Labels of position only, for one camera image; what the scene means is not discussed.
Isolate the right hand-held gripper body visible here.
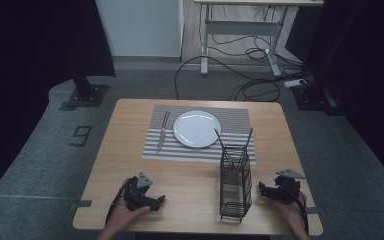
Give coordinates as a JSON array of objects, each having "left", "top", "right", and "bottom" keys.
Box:
[{"left": 273, "top": 168, "right": 307, "bottom": 205}]

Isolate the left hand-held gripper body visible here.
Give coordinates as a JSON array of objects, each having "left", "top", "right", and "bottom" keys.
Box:
[{"left": 122, "top": 171, "right": 155, "bottom": 212}]

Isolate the person's left hand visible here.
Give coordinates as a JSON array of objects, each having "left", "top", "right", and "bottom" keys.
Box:
[{"left": 105, "top": 196, "right": 152, "bottom": 236}]

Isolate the person's right hand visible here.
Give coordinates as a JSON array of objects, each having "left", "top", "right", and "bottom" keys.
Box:
[{"left": 274, "top": 192, "right": 307, "bottom": 233}]

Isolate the dark metal utensil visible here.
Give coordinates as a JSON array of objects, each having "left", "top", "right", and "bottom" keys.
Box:
[
  {"left": 213, "top": 127, "right": 233, "bottom": 167},
  {"left": 239, "top": 127, "right": 254, "bottom": 166}
]

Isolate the grey tape strip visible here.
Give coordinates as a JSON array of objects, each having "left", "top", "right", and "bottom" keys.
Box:
[{"left": 69, "top": 199, "right": 93, "bottom": 211}]

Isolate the steel table knife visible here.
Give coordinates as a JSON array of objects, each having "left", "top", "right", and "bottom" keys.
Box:
[{"left": 155, "top": 110, "right": 171, "bottom": 154}]

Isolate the grey striped placemat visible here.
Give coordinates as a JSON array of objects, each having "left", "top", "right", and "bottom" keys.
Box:
[{"left": 141, "top": 104, "right": 257, "bottom": 165}]

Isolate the white round plate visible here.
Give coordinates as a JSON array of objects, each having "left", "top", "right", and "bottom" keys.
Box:
[{"left": 172, "top": 110, "right": 222, "bottom": 149}]

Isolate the black stand base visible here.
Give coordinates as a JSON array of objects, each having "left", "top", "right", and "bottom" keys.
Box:
[
  {"left": 290, "top": 83, "right": 340, "bottom": 116},
  {"left": 59, "top": 75, "right": 110, "bottom": 112}
]

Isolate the white power strip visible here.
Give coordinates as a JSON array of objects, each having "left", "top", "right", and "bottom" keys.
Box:
[{"left": 283, "top": 78, "right": 308, "bottom": 89}]

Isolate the dark curtain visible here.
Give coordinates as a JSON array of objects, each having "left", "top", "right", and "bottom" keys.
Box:
[
  {"left": 284, "top": 0, "right": 384, "bottom": 185},
  {"left": 0, "top": 0, "right": 117, "bottom": 208}
]

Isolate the white metal-framed desk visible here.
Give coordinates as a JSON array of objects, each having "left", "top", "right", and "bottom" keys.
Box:
[{"left": 193, "top": 0, "right": 325, "bottom": 77}]

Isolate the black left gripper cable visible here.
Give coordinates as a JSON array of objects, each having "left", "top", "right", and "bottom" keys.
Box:
[{"left": 104, "top": 178, "right": 130, "bottom": 225}]

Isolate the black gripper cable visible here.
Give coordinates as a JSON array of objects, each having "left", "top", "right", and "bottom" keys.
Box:
[
  {"left": 296, "top": 190, "right": 310, "bottom": 235},
  {"left": 104, "top": 178, "right": 130, "bottom": 225}
]

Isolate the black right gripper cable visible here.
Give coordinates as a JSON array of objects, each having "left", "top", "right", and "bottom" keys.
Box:
[{"left": 296, "top": 190, "right": 310, "bottom": 235}]

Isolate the black wire cutlery holder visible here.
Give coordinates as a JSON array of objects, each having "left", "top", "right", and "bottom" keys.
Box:
[{"left": 218, "top": 144, "right": 253, "bottom": 224}]

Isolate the tangle of black floor cables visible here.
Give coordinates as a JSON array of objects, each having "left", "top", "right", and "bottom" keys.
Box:
[{"left": 198, "top": 4, "right": 314, "bottom": 84}]

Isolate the long black floor cable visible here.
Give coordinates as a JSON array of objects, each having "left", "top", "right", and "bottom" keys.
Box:
[{"left": 173, "top": 55, "right": 283, "bottom": 103}]

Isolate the white wall panel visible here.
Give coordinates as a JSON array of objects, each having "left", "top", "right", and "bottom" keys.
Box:
[{"left": 94, "top": 0, "right": 185, "bottom": 59}]

